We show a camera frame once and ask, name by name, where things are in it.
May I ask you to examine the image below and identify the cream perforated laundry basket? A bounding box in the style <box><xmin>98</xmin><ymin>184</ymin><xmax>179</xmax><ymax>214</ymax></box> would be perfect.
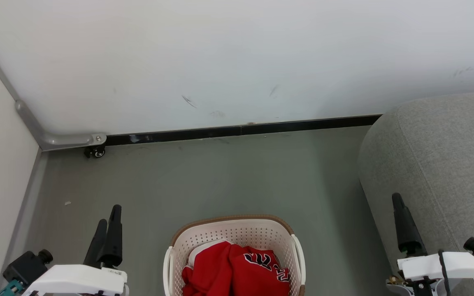
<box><xmin>163</xmin><ymin>214</ymin><xmax>307</xmax><ymax>296</ymax></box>

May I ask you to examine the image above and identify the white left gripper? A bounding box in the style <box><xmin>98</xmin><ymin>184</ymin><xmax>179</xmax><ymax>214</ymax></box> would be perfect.
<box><xmin>22</xmin><ymin>204</ymin><xmax>129</xmax><ymax>296</ymax></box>

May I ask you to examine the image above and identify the black baseboard strip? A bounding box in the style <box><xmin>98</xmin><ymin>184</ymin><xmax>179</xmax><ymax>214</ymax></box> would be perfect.
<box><xmin>105</xmin><ymin>114</ymin><xmax>383</xmax><ymax>147</ymax></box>

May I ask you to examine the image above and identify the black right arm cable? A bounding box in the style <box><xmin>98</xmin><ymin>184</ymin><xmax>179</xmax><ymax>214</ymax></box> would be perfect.
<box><xmin>437</xmin><ymin>249</ymin><xmax>452</xmax><ymax>296</ymax></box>

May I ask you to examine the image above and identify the grey metal partition bracket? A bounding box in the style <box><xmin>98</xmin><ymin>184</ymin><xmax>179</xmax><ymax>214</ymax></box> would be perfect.
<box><xmin>14</xmin><ymin>99</ymin><xmax>107</xmax><ymax>151</ymax></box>

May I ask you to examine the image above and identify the small black caster wheel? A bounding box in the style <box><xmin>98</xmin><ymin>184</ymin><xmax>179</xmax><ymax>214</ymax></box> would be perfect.
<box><xmin>84</xmin><ymin>145</ymin><xmax>106</xmax><ymax>159</ymax></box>

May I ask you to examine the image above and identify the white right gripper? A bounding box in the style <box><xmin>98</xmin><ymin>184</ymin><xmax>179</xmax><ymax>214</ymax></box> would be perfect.
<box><xmin>391</xmin><ymin>192</ymin><xmax>474</xmax><ymax>282</ymax></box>

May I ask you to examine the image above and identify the grey fabric sofa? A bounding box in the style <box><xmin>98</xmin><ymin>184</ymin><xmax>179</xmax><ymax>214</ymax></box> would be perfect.
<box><xmin>357</xmin><ymin>91</ymin><xmax>474</xmax><ymax>296</ymax></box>

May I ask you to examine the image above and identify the red basketball jersey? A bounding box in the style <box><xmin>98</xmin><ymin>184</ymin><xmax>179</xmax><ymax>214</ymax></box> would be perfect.
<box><xmin>228</xmin><ymin>245</ymin><xmax>291</xmax><ymax>296</ymax></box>

